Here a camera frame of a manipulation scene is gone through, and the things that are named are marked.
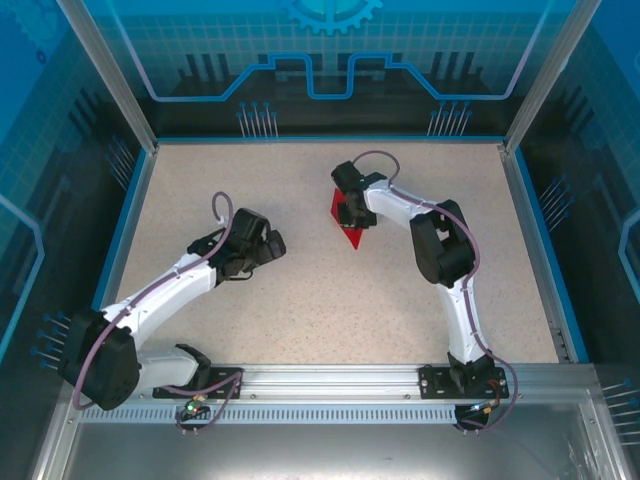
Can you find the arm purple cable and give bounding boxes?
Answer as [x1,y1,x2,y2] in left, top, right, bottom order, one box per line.
[73,191,246,432]
[352,149,519,432]

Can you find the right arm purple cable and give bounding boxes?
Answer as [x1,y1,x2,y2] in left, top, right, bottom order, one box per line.
[352,149,519,432]

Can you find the red square paper sheet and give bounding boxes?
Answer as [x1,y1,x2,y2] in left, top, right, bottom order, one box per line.
[328,187,367,251]

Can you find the slotted metal cable duct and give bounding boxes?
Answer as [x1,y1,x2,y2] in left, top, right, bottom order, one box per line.
[77,405,459,425]

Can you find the blue edged side rail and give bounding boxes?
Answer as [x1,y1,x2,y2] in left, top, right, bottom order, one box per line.
[74,144,160,365]
[498,142,592,364]

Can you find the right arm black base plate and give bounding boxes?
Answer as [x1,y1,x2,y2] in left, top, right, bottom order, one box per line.
[418,363,511,401]

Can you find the metal sheet tray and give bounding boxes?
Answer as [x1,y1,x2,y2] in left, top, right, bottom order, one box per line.
[29,389,624,480]

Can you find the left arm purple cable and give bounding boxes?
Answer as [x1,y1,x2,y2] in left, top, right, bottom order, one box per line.
[73,191,246,432]

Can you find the aluminium mounting rail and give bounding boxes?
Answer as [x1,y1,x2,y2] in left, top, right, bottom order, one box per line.
[67,363,599,401]

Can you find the aluminium frame post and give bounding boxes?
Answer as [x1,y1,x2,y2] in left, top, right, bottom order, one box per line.
[502,0,604,154]
[55,0,160,154]

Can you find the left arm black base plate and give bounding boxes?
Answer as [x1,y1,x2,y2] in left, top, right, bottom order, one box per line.
[152,366,245,400]

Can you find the blue border strip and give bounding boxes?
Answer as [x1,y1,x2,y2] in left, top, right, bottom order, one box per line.
[152,133,507,146]

